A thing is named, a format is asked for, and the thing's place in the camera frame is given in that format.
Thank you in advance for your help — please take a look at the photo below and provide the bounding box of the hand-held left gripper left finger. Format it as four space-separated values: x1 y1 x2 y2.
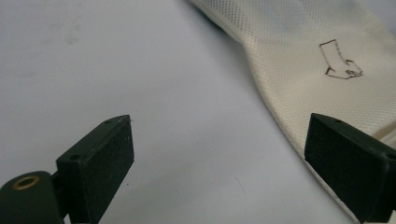
55 114 135 224

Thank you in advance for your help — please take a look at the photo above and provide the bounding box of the cream mesh laundry bag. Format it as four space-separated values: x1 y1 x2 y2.
186 0 396 224

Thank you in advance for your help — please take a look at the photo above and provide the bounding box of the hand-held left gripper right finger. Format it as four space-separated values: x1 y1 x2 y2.
304 112 396 224

